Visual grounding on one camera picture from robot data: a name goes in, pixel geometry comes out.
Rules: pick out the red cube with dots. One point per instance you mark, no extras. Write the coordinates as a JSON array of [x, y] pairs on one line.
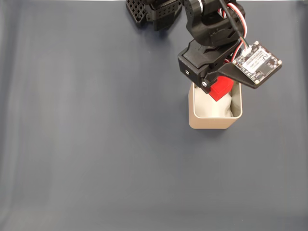
[[220, 90]]

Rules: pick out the beige square box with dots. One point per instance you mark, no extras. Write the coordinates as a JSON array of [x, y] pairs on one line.
[[209, 123]]

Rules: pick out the white crumpled cloth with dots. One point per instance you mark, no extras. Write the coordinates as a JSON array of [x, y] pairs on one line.
[[211, 108]]

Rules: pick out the blue grey table mat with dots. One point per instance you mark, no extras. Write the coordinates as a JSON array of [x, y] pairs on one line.
[[96, 132]]

